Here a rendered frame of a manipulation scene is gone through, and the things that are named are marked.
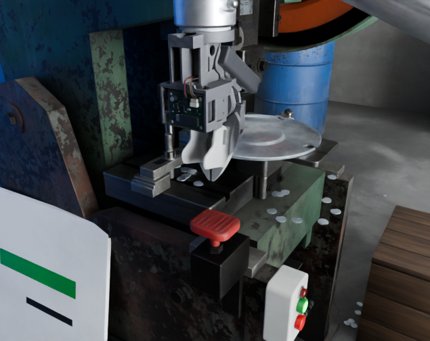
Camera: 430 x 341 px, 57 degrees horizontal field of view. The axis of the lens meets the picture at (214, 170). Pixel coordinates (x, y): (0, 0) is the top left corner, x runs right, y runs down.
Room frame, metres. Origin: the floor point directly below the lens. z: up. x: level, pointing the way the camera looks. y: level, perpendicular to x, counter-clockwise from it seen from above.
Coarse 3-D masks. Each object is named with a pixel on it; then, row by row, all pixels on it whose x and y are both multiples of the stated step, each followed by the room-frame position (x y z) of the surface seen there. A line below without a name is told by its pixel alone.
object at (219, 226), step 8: (200, 216) 0.55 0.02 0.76; (208, 216) 0.55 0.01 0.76; (216, 216) 0.55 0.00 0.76; (224, 216) 0.55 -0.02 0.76; (232, 216) 0.55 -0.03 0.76; (192, 224) 0.53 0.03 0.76; (200, 224) 0.52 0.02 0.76; (208, 224) 0.52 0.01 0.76; (216, 224) 0.52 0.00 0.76; (224, 224) 0.53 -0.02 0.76; (232, 224) 0.53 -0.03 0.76; (200, 232) 0.51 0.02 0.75; (208, 232) 0.51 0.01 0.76; (216, 232) 0.50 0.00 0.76; (224, 232) 0.50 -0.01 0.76; (232, 232) 0.51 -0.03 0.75; (216, 240) 0.50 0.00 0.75; (224, 240) 0.50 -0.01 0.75
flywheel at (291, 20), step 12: (312, 0) 1.18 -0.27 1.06; (324, 0) 1.14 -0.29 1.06; (336, 0) 1.12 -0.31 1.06; (288, 12) 1.19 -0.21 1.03; (300, 12) 1.17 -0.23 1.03; (312, 12) 1.15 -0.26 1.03; (324, 12) 1.13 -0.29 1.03; (336, 12) 1.12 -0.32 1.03; (348, 12) 1.12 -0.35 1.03; (288, 24) 1.19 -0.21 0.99; (300, 24) 1.17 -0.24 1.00; (312, 24) 1.15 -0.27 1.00; (324, 24) 1.16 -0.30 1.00
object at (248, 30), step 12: (240, 0) 0.88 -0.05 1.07; (252, 0) 0.92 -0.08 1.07; (240, 12) 0.88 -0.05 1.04; (252, 12) 0.92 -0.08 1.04; (252, 24) 0.92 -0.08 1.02; (240, 36) 0.86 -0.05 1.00; (252, 36) 0.93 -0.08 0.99; (240, 48) 0.86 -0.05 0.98; (252, 48) 0.87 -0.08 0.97; (252, 60) 0.87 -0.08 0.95; (264, 60) 0.90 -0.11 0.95
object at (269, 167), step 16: (320, 144) 0.81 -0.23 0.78; (336, 144) 0.81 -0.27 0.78; (240, 160) 0.83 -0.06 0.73; (272, 160) 0.82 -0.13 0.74; (288, 160) 0.75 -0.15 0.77; (304, 160) 0.73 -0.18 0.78; (320, 160) 0.73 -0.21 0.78; (256, 176) 0.81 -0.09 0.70; (272, 176) 0.83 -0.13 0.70; (256, 192) 0.81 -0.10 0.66
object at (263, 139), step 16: (256, 128) 0.90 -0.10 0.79; (272, 128) 0.90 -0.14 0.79; (288, 128) 0.92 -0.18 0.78; (304, 128) 0.92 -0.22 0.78; (240, 144) 0.81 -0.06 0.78; (256, 144) 0.80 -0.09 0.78; (272, 144) 0.81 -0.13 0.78; (288, 144) 0.81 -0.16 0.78; (304, 144) 0.81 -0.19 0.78; (256, 160) 0.72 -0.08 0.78
